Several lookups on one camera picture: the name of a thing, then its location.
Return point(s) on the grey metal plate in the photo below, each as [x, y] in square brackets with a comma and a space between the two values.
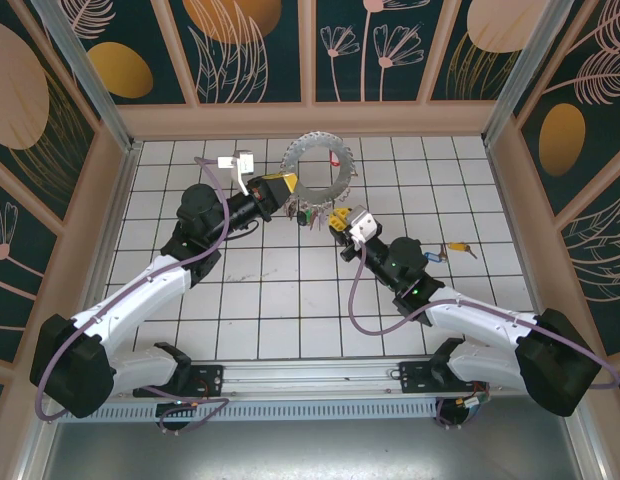
[310, 450]

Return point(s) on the wall panel single pink flower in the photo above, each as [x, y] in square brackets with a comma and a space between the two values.
[15, 275]

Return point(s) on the red key tag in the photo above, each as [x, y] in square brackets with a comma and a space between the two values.
[333, 159]

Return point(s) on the yellow key tag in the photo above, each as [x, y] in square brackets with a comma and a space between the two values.
[456, 247]

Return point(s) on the wall panel with pink flowers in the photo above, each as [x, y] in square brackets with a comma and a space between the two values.
[370, 50]

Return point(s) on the green key tag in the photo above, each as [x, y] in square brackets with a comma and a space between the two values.
[303, 218]

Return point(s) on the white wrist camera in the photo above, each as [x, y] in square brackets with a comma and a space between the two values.
[235, 167]
[362, 225]

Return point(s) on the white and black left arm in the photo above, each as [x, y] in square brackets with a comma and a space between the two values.
[140, 295]

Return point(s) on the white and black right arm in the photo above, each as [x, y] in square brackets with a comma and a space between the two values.
[480, 320]

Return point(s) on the wall panel pink disc gold lines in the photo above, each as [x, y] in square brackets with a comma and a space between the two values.
[485, 50]

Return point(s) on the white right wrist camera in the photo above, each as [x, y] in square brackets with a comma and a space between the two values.
[362, 225]

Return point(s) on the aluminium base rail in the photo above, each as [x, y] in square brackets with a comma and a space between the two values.
[310, 377]

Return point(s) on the wall panel orange oval leaves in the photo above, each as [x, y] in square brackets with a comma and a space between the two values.
[140, 50]

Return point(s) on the aluminium corner post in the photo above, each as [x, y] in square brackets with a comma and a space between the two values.
[525, 65]
[85, 75]

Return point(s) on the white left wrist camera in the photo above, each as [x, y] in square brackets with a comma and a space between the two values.
[235, 167]

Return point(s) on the wall panel orange oval feathers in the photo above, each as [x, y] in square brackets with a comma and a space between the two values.
[580, 100]

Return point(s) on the round metal keyring disc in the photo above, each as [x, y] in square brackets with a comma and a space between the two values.
[310, 138]

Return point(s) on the purple key tag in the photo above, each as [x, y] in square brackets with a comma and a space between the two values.
[316, 220]

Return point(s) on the wall panel orange disc leaves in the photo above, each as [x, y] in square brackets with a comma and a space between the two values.
[240, 50]

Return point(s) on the wall panel pink feather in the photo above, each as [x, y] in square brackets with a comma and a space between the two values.
[600, 260]

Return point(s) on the wall panel large pink disc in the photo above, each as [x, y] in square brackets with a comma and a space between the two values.
[20, 100]

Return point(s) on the blue key tag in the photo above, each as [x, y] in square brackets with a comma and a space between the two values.
[433, 257]

